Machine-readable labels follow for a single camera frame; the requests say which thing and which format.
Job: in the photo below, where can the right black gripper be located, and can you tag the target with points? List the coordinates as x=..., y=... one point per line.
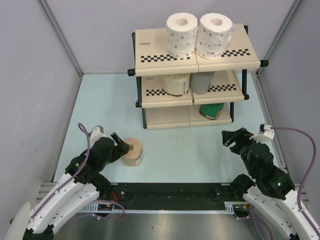
x=228, y=136

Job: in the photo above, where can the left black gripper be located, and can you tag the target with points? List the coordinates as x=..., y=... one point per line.
x=122, y=149

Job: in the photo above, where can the brown paper roll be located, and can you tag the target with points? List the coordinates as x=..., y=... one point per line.
x=135, y=153

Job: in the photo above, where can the green paper towel roll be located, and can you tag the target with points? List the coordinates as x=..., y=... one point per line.
x=211, y=111

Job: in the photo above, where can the grey paper towel roll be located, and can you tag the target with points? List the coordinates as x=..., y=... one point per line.
x=200, y=82

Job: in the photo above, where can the cream paper roll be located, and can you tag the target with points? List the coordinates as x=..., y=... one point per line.
x=176, y=84

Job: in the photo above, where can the white pinkish paper roll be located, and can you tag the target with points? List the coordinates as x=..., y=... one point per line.
x=214, y=33

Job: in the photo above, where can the white dotted paper roll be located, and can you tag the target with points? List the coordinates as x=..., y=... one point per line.
x=181, y=31

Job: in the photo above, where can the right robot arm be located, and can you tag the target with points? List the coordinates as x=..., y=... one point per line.
x=268, y=188

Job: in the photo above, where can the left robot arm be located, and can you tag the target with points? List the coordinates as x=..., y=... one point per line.
x=81, y=184

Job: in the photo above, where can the beige three-tier shelf rack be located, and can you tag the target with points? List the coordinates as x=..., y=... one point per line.
x=161, y=110

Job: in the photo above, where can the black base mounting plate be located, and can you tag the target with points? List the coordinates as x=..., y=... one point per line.
x=217, y=192

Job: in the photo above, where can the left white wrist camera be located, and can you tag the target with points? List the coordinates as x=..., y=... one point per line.
x=97, y=133

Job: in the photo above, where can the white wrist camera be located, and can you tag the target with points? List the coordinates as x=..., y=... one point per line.
x=265, y=134
x=97, y=133

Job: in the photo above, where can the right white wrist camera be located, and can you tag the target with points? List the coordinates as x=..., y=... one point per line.
x=265, y=134

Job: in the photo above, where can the slotted cable duct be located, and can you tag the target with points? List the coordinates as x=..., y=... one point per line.
x=171, y=207

